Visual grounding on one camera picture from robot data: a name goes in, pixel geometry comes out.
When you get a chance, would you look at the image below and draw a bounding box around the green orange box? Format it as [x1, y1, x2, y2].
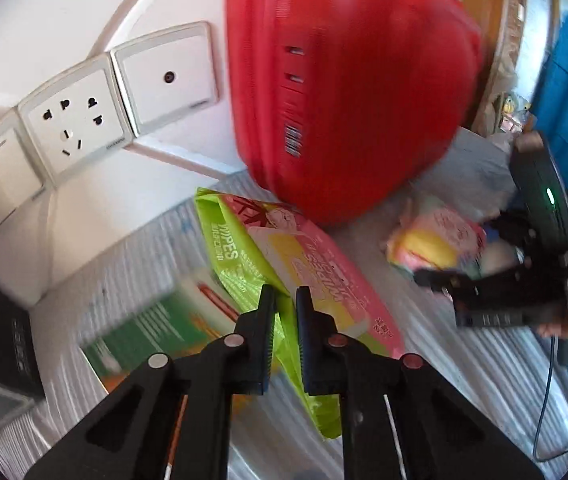
[80, 270, 285, 396]

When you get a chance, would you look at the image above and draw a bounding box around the green pink wet wipes pack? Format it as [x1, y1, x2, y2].
[194, 187, 407, 442]

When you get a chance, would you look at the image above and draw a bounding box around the white round-hole wall outlet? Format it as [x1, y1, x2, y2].
[110, 21, 219, 137]

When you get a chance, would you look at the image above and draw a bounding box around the thin dark cable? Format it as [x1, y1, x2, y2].
[534, 335, 568, 463]

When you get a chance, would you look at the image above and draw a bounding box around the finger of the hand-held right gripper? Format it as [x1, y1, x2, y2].
[484, 212, 537, 256]
[414, 267, 479, 301]

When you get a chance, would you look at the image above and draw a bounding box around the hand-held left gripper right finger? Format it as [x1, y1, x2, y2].
[295, 286, 547, 480]

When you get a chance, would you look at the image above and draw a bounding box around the wooden shelf frame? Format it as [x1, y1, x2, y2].
[468, 0, 532, 136]

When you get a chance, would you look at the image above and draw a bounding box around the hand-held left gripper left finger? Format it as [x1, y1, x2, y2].
[24, 284, 279, 480]

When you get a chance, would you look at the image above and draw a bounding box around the white wall switch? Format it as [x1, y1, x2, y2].
[0, 110, 47, 228]

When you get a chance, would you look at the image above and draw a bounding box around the pink colourful packet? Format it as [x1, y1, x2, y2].
[386, 205, 489, 281]

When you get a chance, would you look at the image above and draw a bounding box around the white wall socket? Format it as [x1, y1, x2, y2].
[18, 55, 132, 186]

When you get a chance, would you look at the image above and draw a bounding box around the red handbag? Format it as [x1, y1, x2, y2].
[225, 0, 484, 226]

